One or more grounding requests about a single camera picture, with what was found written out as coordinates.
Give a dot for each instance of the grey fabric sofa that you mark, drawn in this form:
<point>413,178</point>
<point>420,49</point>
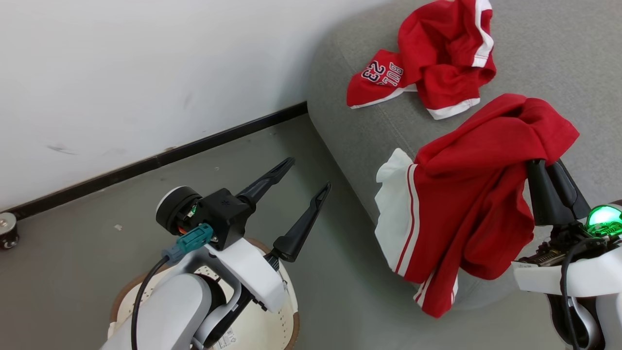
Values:
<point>549,58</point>

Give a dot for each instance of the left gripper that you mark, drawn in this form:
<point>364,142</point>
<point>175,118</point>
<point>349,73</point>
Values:
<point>252,272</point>

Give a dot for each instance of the round black metal caster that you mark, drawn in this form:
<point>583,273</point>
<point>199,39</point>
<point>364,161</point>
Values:
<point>7,231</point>

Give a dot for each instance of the red white striped jersey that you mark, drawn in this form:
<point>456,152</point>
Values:
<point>476,204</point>

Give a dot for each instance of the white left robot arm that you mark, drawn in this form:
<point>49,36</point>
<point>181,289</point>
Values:
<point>170,316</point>

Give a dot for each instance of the black baseboard strip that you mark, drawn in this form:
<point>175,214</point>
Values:
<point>160,158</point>

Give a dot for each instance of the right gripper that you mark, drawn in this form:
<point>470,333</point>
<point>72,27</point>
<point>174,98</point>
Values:
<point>593,274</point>

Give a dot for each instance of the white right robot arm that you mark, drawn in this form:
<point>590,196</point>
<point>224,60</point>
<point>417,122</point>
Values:
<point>607,321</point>

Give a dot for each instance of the red shorts with white stripe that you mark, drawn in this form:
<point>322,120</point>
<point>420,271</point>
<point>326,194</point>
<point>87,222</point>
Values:
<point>437,48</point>

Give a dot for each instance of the white perforated laundry basket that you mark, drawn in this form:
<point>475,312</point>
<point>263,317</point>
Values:
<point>262,325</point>

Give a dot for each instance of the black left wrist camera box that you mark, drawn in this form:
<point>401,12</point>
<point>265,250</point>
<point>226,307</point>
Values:
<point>226,214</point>

